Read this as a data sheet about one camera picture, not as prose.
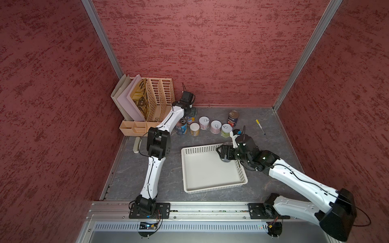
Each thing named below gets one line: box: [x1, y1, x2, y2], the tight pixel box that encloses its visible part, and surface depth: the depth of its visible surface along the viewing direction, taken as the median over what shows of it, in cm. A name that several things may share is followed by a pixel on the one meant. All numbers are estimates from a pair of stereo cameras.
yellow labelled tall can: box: [186, 115, 196, 124], surface depth 106 cm
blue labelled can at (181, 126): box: [175, 116, 188, 136], surface depth 101 cm
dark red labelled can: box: [226, 109, 240, 128], surface depth 105 cm
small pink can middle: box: [210, 119, 222, 135], surface depth 105 cm
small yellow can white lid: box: [189, 122, 201, 137], surface depth 102 cm
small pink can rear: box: [198, 116, 210, 131], surface depth 108 cm
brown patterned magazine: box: [130, 77, 149, 121], surface depth 102 cm
